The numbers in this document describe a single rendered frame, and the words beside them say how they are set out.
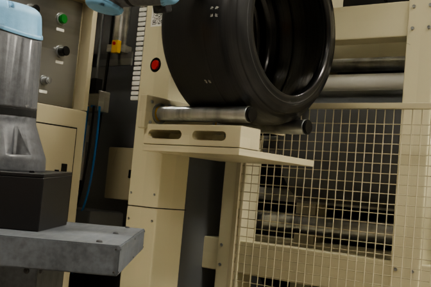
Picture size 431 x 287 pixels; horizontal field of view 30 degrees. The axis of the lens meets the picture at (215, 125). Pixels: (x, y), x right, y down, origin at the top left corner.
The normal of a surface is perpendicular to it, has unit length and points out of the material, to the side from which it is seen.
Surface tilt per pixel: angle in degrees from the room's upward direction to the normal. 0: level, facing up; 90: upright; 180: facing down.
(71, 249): 90
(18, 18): 86
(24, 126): 70
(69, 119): 90
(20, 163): 90
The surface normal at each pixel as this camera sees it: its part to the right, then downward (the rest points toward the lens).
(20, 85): 0.80, 0.02
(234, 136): -0.63, -0.12
